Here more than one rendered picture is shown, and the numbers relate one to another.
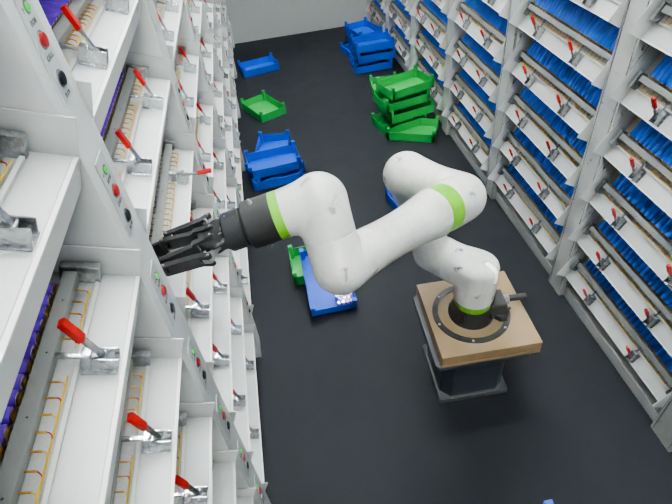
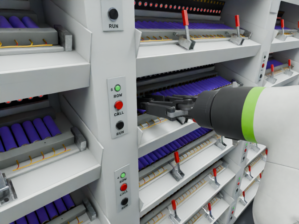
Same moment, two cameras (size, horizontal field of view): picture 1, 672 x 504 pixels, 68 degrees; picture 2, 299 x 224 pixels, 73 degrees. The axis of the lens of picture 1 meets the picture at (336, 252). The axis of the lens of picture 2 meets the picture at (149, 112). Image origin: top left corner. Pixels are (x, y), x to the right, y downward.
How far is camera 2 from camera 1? 0.61 m
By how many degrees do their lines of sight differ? 49
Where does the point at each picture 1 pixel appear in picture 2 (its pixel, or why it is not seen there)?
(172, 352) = (97, 155)
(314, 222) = (292, 131)
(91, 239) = (74, 11)
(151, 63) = (255, 30)
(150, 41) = (262, 16)
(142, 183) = (176, 50)
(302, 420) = not seen: outside the picture
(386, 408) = not seen: outside the picture
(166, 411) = (42, 182)
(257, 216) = (231, 97)
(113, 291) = (61, 57)
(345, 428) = not seen: outside the picture
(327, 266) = (274, 197)
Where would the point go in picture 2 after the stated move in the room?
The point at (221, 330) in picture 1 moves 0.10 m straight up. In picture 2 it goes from (192, 204) to (194, 184)
